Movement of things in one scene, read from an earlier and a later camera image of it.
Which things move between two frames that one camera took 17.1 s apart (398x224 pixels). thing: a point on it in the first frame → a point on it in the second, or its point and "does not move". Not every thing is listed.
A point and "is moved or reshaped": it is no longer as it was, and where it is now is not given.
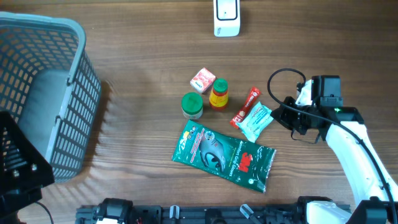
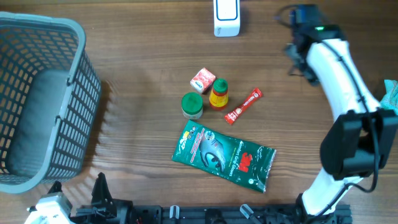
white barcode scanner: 227,18 does not move
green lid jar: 191,104 does not move
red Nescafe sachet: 250,102 is moved or reshaped
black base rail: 122,209 does not move
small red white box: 203,81 does not move
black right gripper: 282,114 → 302,70
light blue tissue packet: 253,122 → 390,101
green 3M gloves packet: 244,163 does not move
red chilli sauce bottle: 219,98 does not move
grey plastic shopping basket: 49,86 does not move
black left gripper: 20,185 → 102,200
